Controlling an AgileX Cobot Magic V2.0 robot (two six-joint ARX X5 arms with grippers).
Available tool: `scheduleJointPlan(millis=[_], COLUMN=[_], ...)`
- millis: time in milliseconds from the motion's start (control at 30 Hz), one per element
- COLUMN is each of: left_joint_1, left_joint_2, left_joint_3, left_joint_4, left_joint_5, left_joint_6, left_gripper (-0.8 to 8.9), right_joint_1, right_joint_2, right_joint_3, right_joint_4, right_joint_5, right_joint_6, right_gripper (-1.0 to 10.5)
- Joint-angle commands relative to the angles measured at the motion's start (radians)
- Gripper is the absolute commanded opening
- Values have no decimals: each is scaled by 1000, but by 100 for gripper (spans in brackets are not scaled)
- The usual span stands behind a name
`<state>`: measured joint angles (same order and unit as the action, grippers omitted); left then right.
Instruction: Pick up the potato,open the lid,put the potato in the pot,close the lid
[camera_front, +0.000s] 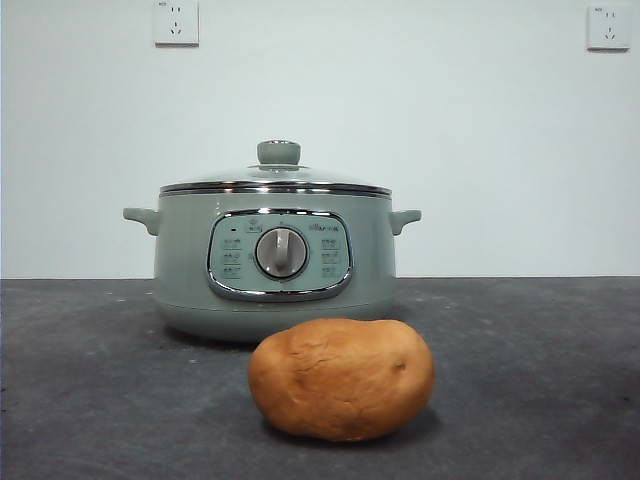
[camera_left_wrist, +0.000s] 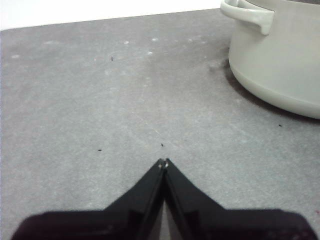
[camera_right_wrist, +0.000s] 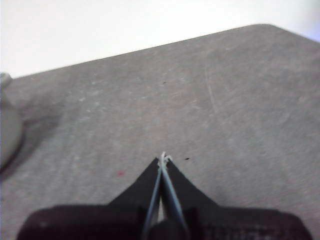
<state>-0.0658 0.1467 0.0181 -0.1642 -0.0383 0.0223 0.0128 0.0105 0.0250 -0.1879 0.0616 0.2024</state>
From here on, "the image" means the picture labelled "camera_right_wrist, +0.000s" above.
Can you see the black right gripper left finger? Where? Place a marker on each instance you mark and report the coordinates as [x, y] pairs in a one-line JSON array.
[[125, 217]]

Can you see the pale green electric pot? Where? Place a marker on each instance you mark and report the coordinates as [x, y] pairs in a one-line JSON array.
[[8, 135]]

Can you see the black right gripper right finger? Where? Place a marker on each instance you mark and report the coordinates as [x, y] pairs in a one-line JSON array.
[[215, 222]]

